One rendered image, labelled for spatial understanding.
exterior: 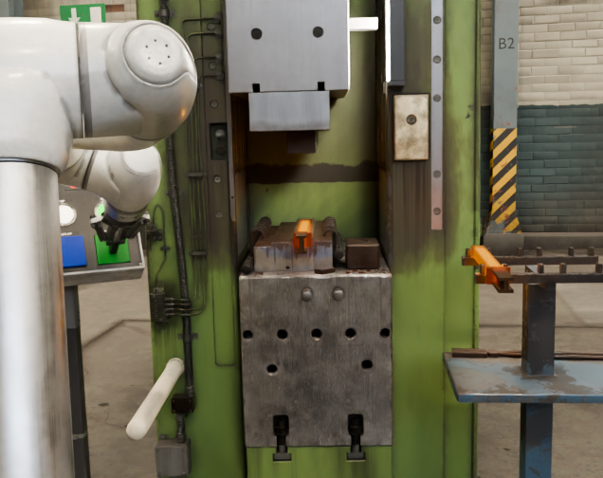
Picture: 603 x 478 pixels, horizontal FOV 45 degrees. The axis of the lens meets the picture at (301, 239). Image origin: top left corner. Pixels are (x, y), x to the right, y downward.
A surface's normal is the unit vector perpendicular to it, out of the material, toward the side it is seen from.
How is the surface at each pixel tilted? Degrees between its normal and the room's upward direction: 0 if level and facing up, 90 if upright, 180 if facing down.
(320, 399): 90
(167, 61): 75
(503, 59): 90
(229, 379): 90
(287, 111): 90
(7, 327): 69
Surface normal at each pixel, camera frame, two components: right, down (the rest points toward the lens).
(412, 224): -0.03, 0.14
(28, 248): 0.62, -0.24
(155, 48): 0.42, -0.14
